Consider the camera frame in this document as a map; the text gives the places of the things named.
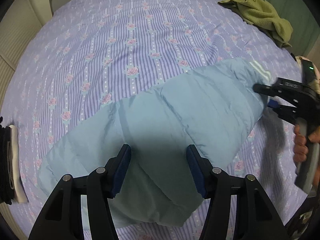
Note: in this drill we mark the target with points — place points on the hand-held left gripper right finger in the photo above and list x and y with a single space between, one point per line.
196 166

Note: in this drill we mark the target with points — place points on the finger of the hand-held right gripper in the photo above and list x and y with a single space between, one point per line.
263 88
275 105

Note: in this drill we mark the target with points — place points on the person's right hand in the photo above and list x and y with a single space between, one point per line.
301 145

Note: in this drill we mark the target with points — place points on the olive green knitted garment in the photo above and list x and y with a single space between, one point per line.
260 12

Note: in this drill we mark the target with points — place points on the purple floral striped bed sheet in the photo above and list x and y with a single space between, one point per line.
105 55

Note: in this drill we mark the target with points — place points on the light blue puffer jacket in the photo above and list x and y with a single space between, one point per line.
160 120

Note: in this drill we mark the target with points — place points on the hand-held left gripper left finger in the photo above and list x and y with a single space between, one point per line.
122 166

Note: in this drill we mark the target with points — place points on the green curtain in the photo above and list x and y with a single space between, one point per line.
287 2

